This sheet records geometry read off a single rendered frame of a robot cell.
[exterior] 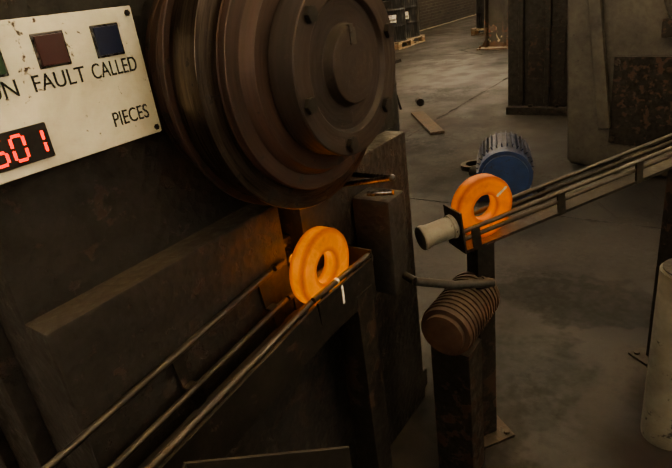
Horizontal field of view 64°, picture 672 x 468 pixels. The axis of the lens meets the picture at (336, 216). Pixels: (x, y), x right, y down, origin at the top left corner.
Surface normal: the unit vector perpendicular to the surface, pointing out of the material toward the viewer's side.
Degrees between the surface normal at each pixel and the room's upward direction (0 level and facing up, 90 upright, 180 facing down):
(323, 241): 90
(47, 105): 90
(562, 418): 0
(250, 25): 66
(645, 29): 90
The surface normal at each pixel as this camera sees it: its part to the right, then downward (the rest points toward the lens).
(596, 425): -0.12, -0.91
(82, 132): 0.81, 0.13
